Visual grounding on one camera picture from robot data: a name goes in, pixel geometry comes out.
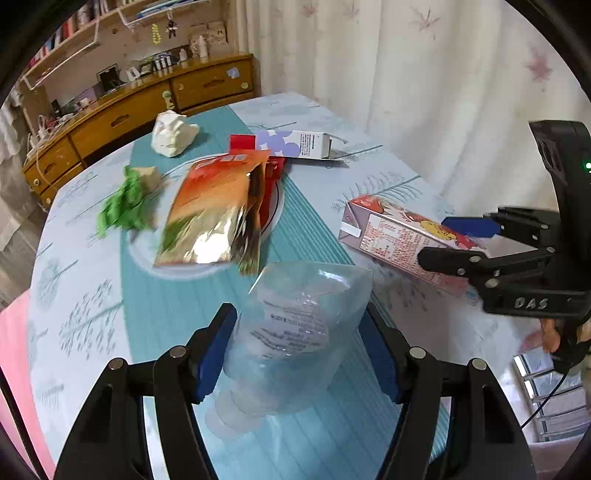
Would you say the red pink milk carton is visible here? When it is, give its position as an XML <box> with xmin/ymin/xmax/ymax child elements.
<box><xmin>339</xmin><ymin>195</ymin><xmax>487</xmax><ymax>296</ymax></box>

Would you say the clear plastic bag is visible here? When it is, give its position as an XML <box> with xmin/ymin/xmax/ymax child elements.
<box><xmin>205</xmin><ymin>261</ymin><xmax>373</xmax><ymax>440</ymax></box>

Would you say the purple white carton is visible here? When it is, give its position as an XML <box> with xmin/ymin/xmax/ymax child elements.
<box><xmin>253</xmin><ymin>129</ymin><xmax>348</xmax><ymax>160</ymax></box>

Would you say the green paper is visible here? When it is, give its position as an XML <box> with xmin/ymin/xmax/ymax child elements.
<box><xmin>96</xmin><ymin>166</ymin><xmax>151</xmax><ymax>238</ymax></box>

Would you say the orange foil snack bag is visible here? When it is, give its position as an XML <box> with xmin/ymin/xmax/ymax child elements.
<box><xmin>155</xmin><ymin>150</ymin><xmax>270</xmax><ymax>275</ymax></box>

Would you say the white paper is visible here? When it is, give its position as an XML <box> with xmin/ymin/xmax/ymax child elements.
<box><xmin>150</xmin><ymin>110</ymin><xmax>200</xmax><ymax>158</ymax></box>

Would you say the red cardboard piece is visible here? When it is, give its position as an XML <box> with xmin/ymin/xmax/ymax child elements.
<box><xmin>228</xmin><ymin>134</ymin><xmax>286</xmax><ymax>236</ymax></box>

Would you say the person's right hand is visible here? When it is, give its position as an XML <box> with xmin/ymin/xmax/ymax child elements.
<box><xmin>540</xmin><ymin>317</ymin><xmax>591</xmax><ymax>354</ymax></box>

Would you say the pink bed sheet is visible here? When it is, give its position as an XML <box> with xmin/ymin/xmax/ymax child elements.
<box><xmin>0</xmin><ymin>291</ymin><xmax>55</xmax><ymax>479</ymax></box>

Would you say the patterned blue white tablecloth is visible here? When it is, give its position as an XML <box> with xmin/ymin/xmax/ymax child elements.
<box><xmin>27</xmin><ymin>90</ymin><xmax>541</xmax><ymax>480</ymax></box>

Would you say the tan crumpled paper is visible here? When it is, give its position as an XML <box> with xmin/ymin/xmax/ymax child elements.
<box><xmin>132</xmin><ymin>166</ymin><xmax>162</xmax><ymax>194</ymax></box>

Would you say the wooden drawer cabinet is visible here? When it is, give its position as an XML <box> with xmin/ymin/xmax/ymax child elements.
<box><xmin>23</xmin><ymin>53</ymin><xmax>256</xmax><ymax>208</ymax></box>

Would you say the wooden bookshelf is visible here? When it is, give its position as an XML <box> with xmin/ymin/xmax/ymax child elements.
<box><xmin>17</xmin><ymin>1</ymin><xmax>228</xmax><ymax>104</ymax></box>

